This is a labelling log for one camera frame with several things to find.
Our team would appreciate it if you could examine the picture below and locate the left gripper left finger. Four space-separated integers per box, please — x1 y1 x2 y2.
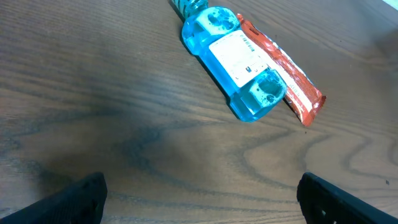
1 172 108 224

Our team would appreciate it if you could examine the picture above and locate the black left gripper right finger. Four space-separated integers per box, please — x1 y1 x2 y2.
297 172 397 224

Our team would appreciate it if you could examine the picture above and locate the orange snack bar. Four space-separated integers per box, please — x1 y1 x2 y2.
237 14 326 126

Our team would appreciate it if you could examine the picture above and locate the teal mouthwash bottle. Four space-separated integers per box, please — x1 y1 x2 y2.
171 0 287 122

